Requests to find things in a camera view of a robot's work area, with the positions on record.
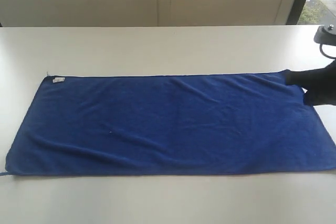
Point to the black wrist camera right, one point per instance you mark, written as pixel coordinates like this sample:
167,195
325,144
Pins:
325,35

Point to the blue towel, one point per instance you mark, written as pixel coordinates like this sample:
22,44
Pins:
219,124

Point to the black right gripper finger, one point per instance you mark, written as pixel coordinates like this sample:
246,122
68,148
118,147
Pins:
309,97
298,78

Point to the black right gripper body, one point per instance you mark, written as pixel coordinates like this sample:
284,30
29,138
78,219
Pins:
323,83

